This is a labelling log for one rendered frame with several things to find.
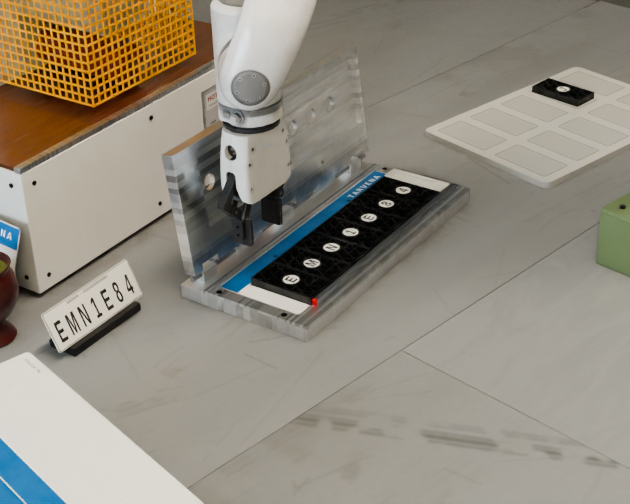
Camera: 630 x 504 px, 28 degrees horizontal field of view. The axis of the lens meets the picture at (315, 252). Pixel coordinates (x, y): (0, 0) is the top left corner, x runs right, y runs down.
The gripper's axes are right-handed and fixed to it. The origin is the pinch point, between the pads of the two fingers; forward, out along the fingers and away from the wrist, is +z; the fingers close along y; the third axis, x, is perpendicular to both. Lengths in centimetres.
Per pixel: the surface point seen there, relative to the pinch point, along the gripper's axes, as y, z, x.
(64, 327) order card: -27.7, 4.8, 10.3
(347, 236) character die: 10.3, 5.1, -7.9
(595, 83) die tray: 83, 7, -15
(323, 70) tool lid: 24.4, -12.3, 4.9
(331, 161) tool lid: 23.4, 1.8, 3.2
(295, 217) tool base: 13.0, 6.3, 2.9
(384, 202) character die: 21.5, 5.0, -7.2
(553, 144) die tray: 56, 7, -19
